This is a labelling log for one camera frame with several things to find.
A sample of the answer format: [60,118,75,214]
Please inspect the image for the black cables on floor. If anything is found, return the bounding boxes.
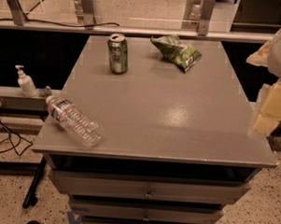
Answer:
[0,98,36,158]

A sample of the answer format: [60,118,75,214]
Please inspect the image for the black cable on ledge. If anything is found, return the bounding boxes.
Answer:
[0,16,122,31]

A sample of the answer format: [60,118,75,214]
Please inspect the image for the green jalapeno chip bag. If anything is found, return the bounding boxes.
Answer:
[150,35,202,72]

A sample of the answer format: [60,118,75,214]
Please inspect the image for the black metal stand leg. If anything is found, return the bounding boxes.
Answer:
[22,158,47,209]

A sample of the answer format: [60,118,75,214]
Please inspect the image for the small crumpled grey object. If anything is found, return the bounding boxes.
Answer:
[39,86,51,98]

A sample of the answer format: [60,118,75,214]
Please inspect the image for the grey drawer cabinet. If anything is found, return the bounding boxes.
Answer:
[34,35,275,224]

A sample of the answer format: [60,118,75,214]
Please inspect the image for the green soda can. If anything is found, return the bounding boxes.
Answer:
[107,34,128,75]

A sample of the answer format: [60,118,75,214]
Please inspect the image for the clear plastic water bottle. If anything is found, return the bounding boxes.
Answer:
[46,95,104,147]

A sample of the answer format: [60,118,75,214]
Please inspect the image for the white pump dispenser bottle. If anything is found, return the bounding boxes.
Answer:
[15,64,37,97]

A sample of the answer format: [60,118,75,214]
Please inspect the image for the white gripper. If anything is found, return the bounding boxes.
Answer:
[246,28,281,140]

